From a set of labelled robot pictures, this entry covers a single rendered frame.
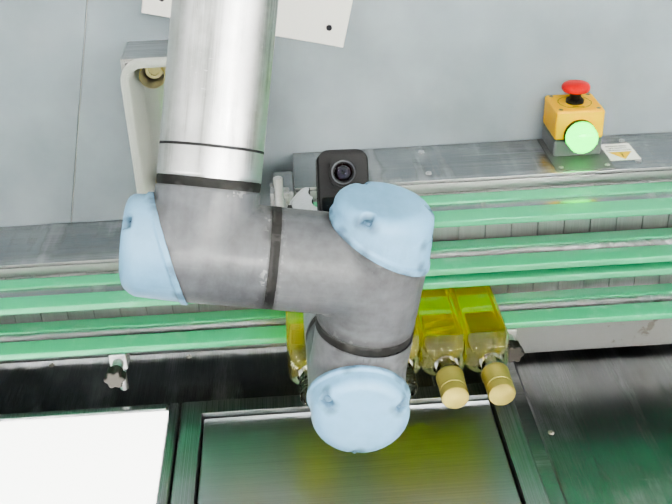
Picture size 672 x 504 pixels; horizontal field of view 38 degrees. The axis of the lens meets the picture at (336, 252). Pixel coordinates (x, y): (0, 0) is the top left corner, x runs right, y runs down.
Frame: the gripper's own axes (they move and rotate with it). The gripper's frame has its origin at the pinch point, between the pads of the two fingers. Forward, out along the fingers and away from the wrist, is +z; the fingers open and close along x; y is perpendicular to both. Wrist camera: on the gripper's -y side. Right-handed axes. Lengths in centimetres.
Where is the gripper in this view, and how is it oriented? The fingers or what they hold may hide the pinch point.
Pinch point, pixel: (332, 188)
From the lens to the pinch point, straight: 101.2
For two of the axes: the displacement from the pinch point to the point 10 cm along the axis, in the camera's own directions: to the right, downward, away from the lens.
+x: 10.0, -0.6, 0.4
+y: 0.3, 8.7, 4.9
